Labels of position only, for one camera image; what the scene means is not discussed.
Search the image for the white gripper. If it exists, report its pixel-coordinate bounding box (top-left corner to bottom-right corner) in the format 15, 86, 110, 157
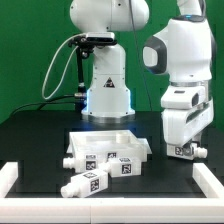
160, 81, 216, 156

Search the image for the white square tabletop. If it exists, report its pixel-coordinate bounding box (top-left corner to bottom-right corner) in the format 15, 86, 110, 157
67, 130, 152, 162

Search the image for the black camera on stand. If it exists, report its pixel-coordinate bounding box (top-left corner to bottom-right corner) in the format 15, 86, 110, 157
68, 32, 117, 111

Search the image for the grey camera cable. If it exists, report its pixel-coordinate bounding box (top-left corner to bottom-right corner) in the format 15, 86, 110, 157
41, 34, 83, 101

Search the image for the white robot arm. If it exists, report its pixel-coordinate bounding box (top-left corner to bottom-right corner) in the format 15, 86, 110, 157
70, 0, 215, 160

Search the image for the black power cable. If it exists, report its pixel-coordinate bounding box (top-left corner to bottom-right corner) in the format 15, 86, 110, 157
9, 94, 84, 117

